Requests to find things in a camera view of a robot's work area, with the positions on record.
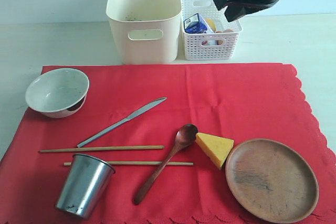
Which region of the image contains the silver table knife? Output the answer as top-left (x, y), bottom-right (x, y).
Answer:
top-left (77, 97), bottom-right (167, 148)

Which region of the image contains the wooden chopstick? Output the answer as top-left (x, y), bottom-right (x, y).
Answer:
top-left (64, 162), bottom-right (194, 167)
top-left (38, 145), bottom-right (164, 153)

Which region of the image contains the dark wooden spoon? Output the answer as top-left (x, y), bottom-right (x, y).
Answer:
top-left (133, 124), bottom-right (198, 205)

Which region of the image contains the brown egg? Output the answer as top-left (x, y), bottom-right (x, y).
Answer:
top-left (216, 29), bottom-right (233, 45)

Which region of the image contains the lower wooden chopstick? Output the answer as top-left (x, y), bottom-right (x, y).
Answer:
top-left (64, 162), bottom-right (194, 167)

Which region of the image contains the blue milk carton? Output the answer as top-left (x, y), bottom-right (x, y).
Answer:
top-left (183, 13), bottom-right (215, 34)

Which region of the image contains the yellow lemon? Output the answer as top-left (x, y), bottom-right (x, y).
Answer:
top-left (205, 18), bottom-right (216, 32)

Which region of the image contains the white ceramic bowl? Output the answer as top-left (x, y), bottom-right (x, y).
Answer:
top-left (25, 68), bottom-right (90, 119)

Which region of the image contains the yellow cheese wedge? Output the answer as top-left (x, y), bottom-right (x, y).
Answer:
top-left (196, 132), bottom-right (234, 170)

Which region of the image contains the white perforated plastic basket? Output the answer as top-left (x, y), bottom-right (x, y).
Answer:
top-left (181, 0), bottom-right (243, 60)

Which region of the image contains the brown wooden plate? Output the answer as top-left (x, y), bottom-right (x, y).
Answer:
top-left (225, 138), bottom-right (319, 223)

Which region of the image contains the red tablecloth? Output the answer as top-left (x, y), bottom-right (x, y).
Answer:
top-left (1, 63), bottom-right (335, 223)

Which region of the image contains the stainless steel cup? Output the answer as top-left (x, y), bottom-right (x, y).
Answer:
top-left (56, 154), bottom-right (115, 219)

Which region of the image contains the cream plastic bin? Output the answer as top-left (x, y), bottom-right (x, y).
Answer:
top-left (106, 0), bottom-right (182, 65)

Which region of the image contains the upper wooden chopstick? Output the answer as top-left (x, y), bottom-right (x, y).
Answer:
top-left (38, 145), bottom-right (164, 153)

